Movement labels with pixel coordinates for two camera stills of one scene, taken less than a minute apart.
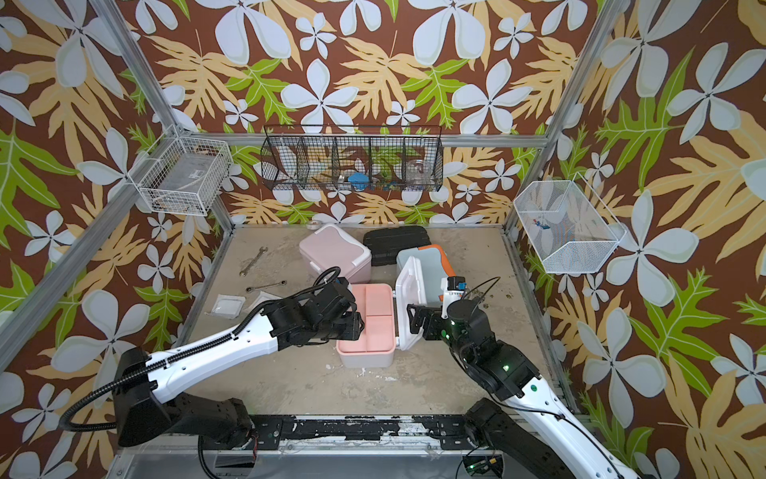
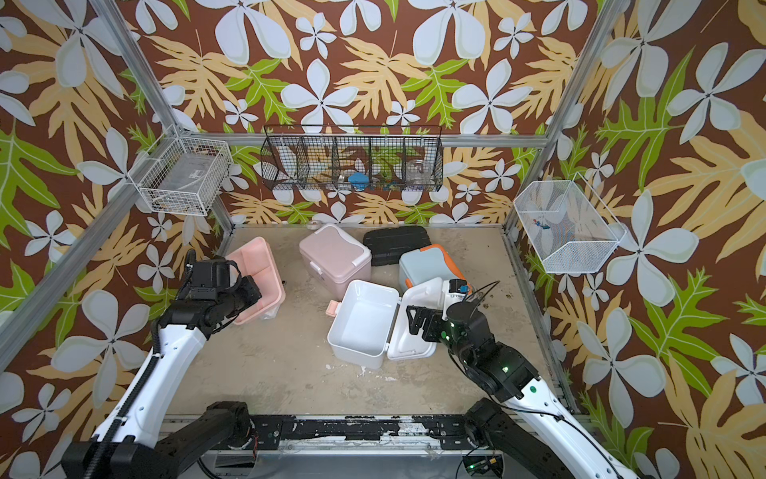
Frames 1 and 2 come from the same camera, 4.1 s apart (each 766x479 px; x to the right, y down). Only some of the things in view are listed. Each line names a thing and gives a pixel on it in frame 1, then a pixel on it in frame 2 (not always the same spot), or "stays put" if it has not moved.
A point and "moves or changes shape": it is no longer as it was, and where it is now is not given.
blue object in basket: x=359 y=181 stays put
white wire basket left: x=183 y=176 stays put
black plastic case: x=385 y=243 stays put
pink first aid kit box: x=330 y=246 stays put
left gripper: x=355 y=327 → x=251 y=286
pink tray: x=375 y=302 → x=256 y=261
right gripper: x=424 y=311 stays put
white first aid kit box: x=410 y=288 moves or changes shape
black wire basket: x=392 y=158 stays put
